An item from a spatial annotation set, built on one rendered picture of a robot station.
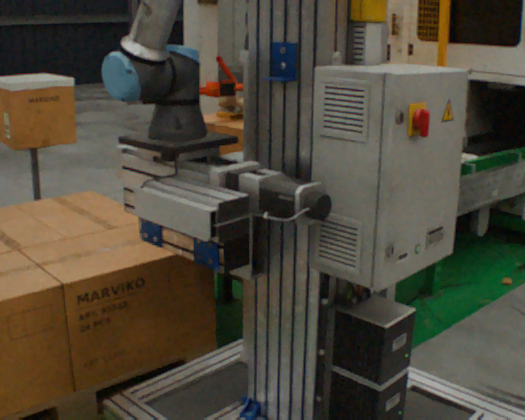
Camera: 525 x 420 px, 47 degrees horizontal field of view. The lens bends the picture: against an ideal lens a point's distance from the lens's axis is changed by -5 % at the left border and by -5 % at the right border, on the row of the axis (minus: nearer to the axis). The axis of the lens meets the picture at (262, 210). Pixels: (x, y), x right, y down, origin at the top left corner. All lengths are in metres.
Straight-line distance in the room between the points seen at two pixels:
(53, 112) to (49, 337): 2.10
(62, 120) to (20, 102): 0.29
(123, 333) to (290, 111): 1.05
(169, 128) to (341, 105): 0.45
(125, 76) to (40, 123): 2.50
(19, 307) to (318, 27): 1.20
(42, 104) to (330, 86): 2.75
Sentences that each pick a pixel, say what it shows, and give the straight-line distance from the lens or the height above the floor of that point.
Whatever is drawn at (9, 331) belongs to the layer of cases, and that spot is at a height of 0.44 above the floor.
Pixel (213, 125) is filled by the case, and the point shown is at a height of 0.94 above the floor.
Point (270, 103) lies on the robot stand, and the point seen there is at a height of 1.13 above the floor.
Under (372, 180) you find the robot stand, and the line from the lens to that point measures 1.32.
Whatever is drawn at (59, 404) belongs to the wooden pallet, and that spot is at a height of 0.12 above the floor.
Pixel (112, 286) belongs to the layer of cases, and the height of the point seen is 0.49.
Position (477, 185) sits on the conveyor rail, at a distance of 3.40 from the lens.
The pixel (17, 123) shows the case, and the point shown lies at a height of 0.78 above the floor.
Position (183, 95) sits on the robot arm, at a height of 1.15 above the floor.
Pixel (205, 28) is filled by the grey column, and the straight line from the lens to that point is 3.56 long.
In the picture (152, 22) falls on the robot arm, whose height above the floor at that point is 1.32.
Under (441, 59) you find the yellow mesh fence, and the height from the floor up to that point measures 1.14.
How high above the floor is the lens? 1.31
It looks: 16 degrees down
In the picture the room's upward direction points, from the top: 1 degrees clockwise
